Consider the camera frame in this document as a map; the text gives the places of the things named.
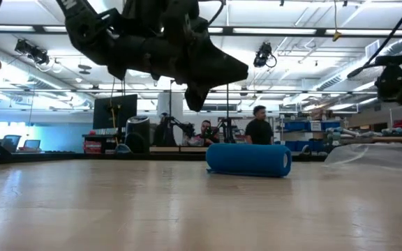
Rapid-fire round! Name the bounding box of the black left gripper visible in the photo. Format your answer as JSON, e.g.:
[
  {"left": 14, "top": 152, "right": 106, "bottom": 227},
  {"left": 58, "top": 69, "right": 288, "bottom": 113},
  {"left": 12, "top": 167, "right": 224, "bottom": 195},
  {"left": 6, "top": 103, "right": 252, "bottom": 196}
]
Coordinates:
[{"left": 109, "top": 0, "right": 250, "bottom": 113}]

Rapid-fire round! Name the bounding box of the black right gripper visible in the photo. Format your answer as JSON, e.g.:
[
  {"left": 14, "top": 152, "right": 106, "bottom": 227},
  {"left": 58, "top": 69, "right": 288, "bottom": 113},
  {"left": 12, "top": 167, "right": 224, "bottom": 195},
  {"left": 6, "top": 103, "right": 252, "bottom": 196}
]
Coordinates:
[{"left": 346, "top": 47, "right": 402, "bottom": 144}]

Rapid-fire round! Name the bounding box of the clear plastic bag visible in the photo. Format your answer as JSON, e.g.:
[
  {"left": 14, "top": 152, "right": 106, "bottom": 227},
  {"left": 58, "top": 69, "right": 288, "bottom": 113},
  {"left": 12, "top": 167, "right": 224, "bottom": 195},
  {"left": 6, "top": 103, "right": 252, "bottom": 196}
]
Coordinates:
[{"left": 324, "top": 142, "right": 402, "bottom": 176}]

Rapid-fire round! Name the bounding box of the blue elastic bandage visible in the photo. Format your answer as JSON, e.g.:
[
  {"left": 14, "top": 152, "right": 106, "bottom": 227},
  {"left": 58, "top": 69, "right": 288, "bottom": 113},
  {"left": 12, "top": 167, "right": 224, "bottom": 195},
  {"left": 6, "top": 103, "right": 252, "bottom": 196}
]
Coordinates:
[{"left": 205, "top": 142, "right": 293, "bottom": 178}]

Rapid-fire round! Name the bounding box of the white column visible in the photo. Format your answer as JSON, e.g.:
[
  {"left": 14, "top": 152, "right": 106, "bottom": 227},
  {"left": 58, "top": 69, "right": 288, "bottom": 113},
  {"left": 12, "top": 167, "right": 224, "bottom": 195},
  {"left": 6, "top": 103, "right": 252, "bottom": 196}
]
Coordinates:
[{"left": 156, "top": 78, "right": 185, "bottom": 146}]

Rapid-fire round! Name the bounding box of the person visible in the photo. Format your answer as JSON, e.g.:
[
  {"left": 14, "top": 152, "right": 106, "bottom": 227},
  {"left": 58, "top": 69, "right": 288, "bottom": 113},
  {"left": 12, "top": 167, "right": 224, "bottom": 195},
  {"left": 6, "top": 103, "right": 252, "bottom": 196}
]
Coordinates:
[
  {"left": 244, "top": 105, "right": 275, "bottom": 146},
  {"left": 189, "top": 119, "right": 221, "bottom": 147}
]

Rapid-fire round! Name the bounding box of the background wooden table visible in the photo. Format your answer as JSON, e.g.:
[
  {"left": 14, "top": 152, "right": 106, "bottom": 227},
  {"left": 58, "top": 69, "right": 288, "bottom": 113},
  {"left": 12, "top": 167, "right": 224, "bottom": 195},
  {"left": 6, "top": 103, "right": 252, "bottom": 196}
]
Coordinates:
[{"left": 149, "top": 145, "right": 209, "bottom": 155}]

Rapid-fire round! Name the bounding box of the black monitor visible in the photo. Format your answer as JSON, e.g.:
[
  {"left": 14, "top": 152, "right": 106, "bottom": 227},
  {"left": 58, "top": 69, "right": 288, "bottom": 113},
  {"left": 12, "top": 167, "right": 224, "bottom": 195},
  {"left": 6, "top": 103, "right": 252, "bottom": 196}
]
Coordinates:
[{"left": 92, "top": 93, "right": 139, "bottom": 131}]

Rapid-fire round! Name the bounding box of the blue storage bin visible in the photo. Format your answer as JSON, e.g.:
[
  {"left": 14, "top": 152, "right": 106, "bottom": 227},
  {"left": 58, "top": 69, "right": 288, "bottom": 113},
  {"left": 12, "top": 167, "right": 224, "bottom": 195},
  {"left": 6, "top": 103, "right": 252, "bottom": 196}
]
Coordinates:
[
  {"left": 279, "top": 119, "right": 342, "bottom": 132},
  {"left": 274, "top": 139, "right": 314, "bottom": 153}
]

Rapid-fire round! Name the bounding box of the yellow hanging connector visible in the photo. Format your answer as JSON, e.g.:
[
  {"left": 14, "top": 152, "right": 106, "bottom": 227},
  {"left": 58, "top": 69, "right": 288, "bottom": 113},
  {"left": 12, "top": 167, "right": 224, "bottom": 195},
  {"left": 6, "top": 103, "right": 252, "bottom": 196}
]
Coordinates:
[{"left": 332, "top": 0, "right": 343, "bottom": 43}]

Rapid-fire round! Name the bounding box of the grey office chair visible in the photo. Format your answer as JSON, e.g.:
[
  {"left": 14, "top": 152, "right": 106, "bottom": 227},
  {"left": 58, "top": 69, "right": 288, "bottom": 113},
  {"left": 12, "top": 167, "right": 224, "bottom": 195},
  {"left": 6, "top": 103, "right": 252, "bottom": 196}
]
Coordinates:
[
  {"left": 22, "top": 139, "right": 43, "bottom": 152},
  {"left": 1, "top": 134, "right": 23, "bottom": 153}
]

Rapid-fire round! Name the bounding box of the black background rig frame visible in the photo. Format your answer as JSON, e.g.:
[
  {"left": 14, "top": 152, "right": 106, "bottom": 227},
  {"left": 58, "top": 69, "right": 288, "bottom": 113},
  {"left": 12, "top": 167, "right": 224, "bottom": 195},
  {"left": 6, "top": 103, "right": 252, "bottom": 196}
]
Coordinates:
[{"left": 168, "top": 79, "right": 230, "bottom": 148}]

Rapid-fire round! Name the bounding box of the black ceiling-mounted camera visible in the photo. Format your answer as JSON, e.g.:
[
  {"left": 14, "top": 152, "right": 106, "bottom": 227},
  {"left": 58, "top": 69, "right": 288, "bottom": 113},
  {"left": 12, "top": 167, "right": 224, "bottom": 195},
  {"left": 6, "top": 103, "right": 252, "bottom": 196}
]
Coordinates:
[
  {"left": 15, "top": 38, "right": 51, "bottom": 66},
  {"left": 252, "top": 41, "right": 278, "bottom": 69}
]

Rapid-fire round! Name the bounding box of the dark left arm cable loop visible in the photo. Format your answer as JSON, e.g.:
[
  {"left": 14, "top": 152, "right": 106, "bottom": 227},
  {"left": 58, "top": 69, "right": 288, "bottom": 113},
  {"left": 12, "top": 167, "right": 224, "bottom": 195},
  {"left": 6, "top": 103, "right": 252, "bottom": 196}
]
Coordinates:
[{"left": 206, "top": 0, "right": 227, "bottom": 27}]

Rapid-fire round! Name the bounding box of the dark arm cable loop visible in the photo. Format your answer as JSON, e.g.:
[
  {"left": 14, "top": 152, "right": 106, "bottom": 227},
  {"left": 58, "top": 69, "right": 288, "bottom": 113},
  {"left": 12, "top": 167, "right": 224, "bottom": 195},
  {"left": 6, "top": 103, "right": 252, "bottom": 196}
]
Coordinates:
[
  {"left": 206, "top": 0, "right": 227, "bottom": 27},
  {"left": 360, "top": 0, "right": 402, "bottom": 71}
]

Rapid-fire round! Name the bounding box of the black hanging cable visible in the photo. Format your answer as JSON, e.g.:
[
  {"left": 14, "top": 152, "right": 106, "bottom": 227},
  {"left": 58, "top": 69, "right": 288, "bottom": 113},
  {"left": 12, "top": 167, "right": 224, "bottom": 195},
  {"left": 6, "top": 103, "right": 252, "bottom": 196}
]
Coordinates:
[{"left": 109, "top": 77, "right": 127, "bottom": 147}]

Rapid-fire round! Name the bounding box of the dark right arm cable loop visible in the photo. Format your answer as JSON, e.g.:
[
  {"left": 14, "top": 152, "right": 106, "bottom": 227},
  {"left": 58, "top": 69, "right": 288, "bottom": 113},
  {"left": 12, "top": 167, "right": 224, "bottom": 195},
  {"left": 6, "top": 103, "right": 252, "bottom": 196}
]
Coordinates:
[{"left": 360, "top": 0, "right": 402, "bottom": 71}]

